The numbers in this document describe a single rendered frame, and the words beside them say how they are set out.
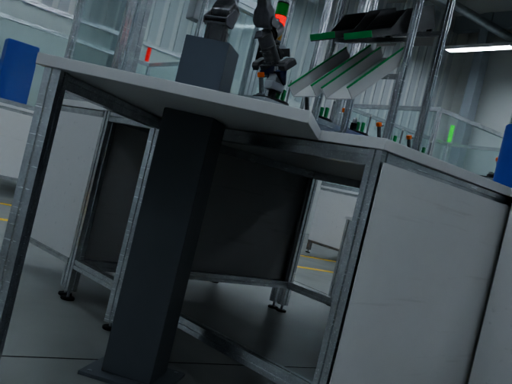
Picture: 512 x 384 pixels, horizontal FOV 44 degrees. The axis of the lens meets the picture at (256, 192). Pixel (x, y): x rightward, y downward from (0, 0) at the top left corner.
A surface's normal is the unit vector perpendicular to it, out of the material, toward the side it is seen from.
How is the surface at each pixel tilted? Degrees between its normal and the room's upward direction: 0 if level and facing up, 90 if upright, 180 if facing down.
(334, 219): 90
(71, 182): 90
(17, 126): 90
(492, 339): 90
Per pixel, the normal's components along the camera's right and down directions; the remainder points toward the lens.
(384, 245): 0.66, 0.16
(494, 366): -0.71, -0.17
